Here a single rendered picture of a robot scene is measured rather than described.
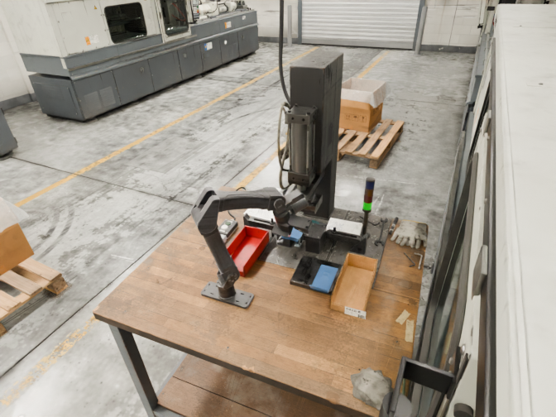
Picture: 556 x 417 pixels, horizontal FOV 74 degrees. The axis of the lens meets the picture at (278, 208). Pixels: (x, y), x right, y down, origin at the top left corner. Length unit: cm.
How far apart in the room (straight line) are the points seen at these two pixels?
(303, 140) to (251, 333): 71
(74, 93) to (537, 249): 608
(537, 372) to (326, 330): 102
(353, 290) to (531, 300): 109
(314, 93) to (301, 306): 77
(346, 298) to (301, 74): 83
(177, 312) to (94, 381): 118
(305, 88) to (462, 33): 921
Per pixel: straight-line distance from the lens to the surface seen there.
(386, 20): 1062
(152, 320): 146
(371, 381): 123
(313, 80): 139
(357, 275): 153
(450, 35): 1053
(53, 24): 612
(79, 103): 629
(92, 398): 250
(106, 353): 265
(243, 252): 164
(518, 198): 59
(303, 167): 143
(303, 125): 136
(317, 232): 160
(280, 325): 136
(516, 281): 45
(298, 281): 147
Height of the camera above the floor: 196
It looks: 34 degrees down
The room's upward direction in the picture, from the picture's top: 2 degrees counter-clockwise
